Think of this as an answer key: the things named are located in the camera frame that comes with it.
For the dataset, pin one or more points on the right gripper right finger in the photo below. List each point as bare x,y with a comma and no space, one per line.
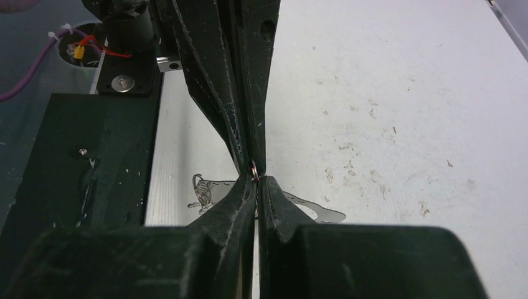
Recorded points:
286,245

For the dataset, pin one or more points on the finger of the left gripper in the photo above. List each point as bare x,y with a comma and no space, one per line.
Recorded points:
208,71
253,26

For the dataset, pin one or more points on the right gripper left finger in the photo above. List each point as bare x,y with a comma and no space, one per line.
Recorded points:
230,226

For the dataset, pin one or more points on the grey key holder with rings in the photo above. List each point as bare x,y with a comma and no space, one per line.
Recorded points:
208,192

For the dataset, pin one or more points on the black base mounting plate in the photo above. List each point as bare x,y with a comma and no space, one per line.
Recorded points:
91,161

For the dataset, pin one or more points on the aluminium table frame rail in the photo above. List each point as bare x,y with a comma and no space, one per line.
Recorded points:
513,17

